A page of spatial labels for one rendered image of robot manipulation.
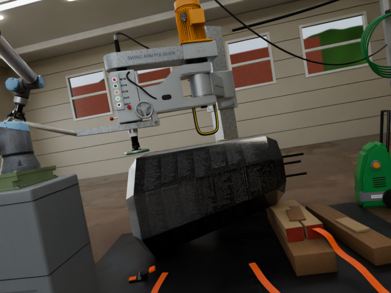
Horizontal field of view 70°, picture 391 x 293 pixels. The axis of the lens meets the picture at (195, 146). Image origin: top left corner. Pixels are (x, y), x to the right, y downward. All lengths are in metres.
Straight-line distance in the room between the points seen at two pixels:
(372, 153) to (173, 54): 1.98
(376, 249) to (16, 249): 1.95
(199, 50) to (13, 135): 1.55
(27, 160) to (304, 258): 1.67
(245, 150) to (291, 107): 6.37
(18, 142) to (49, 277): 0.70
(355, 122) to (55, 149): 9.16
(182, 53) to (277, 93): 6.18
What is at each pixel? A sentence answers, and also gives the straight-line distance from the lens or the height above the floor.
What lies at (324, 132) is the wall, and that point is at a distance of 8.72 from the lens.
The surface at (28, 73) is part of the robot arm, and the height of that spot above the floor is 1.54.
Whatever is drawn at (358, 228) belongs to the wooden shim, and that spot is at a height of 0.14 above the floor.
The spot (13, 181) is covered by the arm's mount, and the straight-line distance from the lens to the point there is 1.65.
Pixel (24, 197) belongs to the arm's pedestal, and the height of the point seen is 0.81.
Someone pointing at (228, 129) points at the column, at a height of 0.92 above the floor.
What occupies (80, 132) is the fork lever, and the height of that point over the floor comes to 1.12.
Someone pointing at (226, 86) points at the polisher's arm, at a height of 1.38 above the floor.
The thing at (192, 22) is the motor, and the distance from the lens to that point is 2.54.
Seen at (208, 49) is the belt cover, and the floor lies 1.64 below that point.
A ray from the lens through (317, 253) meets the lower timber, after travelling 1.93.
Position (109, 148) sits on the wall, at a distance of 9.29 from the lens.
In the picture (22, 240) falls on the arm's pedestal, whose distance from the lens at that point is 1.63.
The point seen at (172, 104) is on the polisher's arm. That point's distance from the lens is 2.41.
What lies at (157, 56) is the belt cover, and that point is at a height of 1.64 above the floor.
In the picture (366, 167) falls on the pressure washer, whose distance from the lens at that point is 2.99.
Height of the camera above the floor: 1.00
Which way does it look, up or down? 4 degrees down
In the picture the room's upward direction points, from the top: 10 degrees counter-clockwise
